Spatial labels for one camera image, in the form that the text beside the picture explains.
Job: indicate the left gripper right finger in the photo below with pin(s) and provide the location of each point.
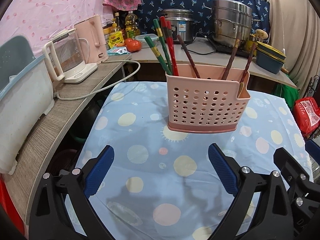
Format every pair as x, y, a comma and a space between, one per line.
272, 218

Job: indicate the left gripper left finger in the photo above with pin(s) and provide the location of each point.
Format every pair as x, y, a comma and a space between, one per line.
49, 218

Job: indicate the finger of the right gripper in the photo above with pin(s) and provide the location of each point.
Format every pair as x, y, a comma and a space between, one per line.
290, 170
313, 149

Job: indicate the dark maroon chopstick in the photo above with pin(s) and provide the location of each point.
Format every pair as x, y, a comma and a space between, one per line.
233, 54
251, 54

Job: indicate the dark brown chopstick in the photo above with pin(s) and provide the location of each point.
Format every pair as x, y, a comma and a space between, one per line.
188, 56

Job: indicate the green chopstick gold band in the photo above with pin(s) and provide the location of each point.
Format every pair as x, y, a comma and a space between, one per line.
157, 54

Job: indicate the gold metal spoon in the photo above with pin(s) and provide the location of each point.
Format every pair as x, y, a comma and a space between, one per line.
240, 89

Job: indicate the red chopstick black band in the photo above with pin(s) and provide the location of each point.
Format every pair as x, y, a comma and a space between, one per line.
169, 32

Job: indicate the red plastic bag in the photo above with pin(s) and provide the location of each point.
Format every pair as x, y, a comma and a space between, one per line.
306, 115

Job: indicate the green plastic bag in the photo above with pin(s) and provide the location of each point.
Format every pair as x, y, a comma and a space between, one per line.
289, 94

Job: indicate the blue dotted tablecloth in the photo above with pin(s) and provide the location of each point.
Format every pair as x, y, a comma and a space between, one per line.
161, 184

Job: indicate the blue yellow lunch box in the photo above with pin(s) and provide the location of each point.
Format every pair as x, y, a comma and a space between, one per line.
269, 58

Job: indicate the grey wooden counter shelf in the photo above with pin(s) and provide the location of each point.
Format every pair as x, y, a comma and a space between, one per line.
47, 134

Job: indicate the pink perforated utensil basket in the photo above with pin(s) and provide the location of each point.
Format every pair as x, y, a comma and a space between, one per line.
208, 104

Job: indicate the grey white dish rack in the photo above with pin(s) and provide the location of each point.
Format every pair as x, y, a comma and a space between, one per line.
26, 94

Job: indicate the glass electric kettle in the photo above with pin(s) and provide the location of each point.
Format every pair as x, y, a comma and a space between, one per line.
65, 57

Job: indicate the stacked steel steamer pot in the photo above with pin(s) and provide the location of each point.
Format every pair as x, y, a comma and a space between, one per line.
231, 19

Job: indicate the red tomato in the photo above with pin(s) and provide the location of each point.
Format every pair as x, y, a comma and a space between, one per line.
132, 45

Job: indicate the yellow oil bottle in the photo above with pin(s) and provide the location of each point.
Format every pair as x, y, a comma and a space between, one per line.
131, 25
116, 36

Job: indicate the pink electric kettle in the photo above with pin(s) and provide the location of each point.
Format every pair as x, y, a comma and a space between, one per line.
92, 40

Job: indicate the steel rice cooker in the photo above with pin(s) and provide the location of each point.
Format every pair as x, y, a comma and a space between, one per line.
182, 23

